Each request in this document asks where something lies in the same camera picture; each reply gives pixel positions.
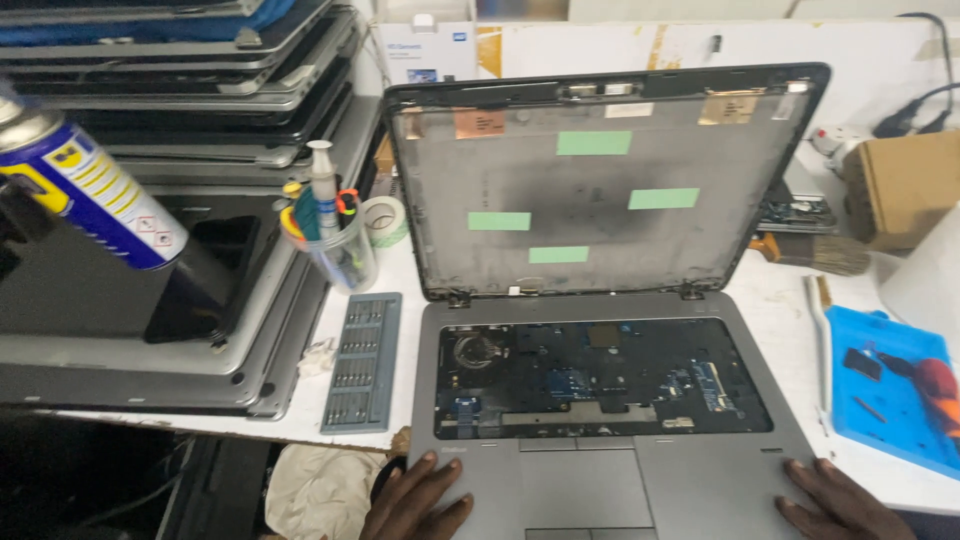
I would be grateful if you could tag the person's left hand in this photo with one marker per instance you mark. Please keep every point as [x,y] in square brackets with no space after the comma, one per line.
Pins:
[409,502]

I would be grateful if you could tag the person's right hand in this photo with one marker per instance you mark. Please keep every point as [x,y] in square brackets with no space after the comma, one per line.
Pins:
[844,510]

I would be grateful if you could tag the grey disassembled laptop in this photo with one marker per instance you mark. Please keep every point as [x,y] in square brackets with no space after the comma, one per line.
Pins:
[585,480]

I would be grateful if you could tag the beige cloth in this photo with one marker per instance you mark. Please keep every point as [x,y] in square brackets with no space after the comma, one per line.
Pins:
[322,491]

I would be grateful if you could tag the blue work mat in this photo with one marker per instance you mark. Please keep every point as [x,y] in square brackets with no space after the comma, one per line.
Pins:
[877,420]

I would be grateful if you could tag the black tweezers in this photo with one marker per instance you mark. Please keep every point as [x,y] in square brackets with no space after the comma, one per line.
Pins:
[870,409]

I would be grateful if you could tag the grey screwdriver bit set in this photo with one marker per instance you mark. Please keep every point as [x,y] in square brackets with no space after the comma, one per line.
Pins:
[361,364]

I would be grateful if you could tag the small black component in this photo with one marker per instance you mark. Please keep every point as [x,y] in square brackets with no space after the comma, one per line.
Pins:
[862,364]

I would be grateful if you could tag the red orange screwdriver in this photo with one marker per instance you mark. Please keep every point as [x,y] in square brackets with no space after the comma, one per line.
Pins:
[941,394]

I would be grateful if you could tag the white cleaning brush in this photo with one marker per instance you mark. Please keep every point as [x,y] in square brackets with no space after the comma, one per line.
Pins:
[822,352]

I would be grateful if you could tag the crumpled white tissue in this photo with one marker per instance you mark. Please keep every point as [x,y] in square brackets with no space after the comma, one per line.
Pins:
[317,358]

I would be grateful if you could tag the clear plastic tool cup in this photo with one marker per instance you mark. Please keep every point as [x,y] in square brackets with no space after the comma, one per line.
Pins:
[341,262]

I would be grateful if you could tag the white green tape roll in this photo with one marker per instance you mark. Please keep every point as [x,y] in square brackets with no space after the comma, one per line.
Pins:
[386,221]

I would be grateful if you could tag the green tape strip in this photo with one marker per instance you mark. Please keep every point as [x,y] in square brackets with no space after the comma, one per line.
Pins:
[499,221]
[593,142]
[664,199]
[559,255]

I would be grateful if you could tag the green circuit board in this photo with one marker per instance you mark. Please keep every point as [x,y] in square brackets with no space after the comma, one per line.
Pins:
[799,214]

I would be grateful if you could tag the brown cardboard box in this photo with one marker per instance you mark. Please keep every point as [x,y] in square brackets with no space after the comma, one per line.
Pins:
[907,187]

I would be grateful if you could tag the white syringe tube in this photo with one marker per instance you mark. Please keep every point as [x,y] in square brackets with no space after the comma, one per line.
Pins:
[324,184]

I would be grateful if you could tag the grey laptop base shells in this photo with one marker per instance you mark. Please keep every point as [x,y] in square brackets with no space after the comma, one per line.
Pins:
[75,360]

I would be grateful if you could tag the white power socket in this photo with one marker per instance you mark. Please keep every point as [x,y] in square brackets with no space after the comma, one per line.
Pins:
[838,140]

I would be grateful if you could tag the blue yellow spray can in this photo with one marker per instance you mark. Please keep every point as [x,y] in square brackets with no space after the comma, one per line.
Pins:
[90,187]

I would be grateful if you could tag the white cardboard product box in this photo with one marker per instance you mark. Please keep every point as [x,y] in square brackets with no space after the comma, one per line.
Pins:
[427,49]

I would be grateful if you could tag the stack of old laptops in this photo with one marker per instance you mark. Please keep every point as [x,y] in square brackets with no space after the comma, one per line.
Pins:
[180,82]

